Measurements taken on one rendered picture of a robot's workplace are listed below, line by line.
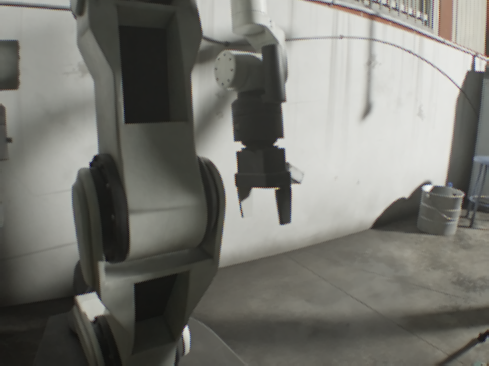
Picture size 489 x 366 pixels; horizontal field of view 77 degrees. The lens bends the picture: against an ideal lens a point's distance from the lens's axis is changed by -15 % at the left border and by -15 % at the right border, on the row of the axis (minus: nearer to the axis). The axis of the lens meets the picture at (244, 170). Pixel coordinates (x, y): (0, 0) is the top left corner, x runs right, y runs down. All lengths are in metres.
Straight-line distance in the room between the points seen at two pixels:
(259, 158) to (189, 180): 0.18
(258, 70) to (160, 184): 0.27
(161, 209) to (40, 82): 0.90
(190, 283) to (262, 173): 0.21
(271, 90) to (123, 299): 0.38
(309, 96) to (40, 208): 1.21
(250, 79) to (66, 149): 0.82
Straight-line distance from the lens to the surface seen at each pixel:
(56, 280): 1.43
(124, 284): 0.48
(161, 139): 0.44
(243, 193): 0.67
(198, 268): 0.52
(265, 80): 0.58
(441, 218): 2.26
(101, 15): 0.46
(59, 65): 1.25
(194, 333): 0.95
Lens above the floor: 0.76
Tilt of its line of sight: 13 degrees down
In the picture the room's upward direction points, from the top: 2 degrees clockwise
